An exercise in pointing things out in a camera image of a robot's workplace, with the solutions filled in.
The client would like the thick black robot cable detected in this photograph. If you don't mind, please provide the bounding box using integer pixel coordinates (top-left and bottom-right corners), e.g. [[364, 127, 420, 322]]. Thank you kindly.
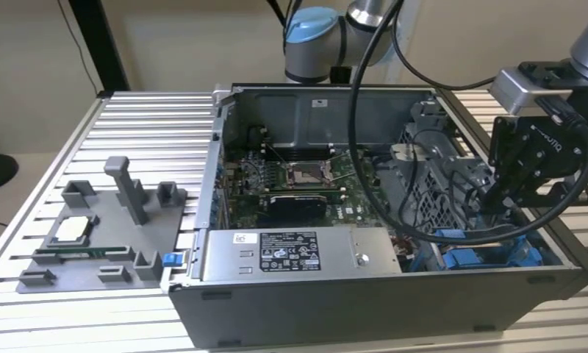
[[348, 0, 588, 244]]

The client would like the black RAM slot bank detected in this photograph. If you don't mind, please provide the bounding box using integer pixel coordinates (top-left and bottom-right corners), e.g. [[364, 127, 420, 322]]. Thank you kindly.
[[265, 143, 337, 160]]

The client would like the thin black camera cable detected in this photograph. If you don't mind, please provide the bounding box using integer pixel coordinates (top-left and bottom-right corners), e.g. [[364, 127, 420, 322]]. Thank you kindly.
[[394, 14, 501, 91]]

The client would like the dark grey PC case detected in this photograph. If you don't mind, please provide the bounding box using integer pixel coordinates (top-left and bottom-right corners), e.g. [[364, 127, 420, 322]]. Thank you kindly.
[[168, 82, 588, 349]]

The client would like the silver CPU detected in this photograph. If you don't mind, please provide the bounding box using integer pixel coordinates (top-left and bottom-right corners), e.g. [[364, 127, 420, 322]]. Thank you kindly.
[[53, 216, 92, 242]]

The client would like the red brown power wire bundle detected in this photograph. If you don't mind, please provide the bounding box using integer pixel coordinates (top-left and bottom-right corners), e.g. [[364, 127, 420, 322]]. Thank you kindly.
[[390, 237, 420, 260]]

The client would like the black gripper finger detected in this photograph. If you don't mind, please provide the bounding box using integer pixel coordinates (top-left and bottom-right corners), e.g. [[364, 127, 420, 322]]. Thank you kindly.
[[479, 115, 520, 218], [512, 176, 588, 210]]

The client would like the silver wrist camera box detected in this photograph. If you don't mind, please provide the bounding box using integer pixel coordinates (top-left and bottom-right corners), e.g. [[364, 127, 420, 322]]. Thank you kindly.
[[489, 67, 577, 115]]

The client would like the thin black wall cable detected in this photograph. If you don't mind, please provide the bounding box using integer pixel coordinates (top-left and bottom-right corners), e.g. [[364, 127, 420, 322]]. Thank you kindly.
[[57, 0, 101, 97]]

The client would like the thin black case cable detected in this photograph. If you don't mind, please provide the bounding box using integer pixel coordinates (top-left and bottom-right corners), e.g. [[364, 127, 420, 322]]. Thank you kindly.
[[399, 144, 435, 237]]

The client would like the grey parts rack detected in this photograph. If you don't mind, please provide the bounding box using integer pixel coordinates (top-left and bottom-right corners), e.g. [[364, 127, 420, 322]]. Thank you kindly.
[[16, 155, 190, 295]]

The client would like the CPU socket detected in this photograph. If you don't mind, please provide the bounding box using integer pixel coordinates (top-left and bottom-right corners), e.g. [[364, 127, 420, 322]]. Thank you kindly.
[[284, 160, 334, 188]]

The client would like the green motherboard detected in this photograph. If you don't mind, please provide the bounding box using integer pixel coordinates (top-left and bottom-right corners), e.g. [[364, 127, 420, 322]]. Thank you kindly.
[[220, 143, 408, 236]]

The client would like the locking lever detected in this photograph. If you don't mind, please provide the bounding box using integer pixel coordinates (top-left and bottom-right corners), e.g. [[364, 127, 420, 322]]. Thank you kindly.
[[265, 143, 290, 165]]

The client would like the grey disk bay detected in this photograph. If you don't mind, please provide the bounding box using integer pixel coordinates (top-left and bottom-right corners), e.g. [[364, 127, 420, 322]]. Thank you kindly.
[[424, 224, 545, 271]]

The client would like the silver power supply unit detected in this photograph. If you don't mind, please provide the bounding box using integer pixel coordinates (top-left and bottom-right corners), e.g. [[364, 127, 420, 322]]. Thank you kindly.
[[197, 227, 404, 281]]

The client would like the black disk wire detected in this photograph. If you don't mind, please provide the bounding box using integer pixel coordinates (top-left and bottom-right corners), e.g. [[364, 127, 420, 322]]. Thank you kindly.
[[443, 169, 493, 236]]

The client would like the grey metal drive cage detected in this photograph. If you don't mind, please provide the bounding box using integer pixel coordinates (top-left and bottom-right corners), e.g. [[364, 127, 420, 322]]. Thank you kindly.
[[378, 121, 496, 236]]

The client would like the black upright post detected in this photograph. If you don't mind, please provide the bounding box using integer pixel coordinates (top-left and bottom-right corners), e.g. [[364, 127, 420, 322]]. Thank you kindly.
[[70, 0, 130, 93]]

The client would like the black graphics card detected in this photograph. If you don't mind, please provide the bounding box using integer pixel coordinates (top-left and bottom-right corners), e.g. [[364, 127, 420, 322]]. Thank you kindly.
[[260, 193, 328, 227]]

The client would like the green RAM stick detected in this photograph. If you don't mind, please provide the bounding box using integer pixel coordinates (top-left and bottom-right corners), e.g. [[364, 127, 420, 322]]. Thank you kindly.
[[34, 246, 128, 257]]

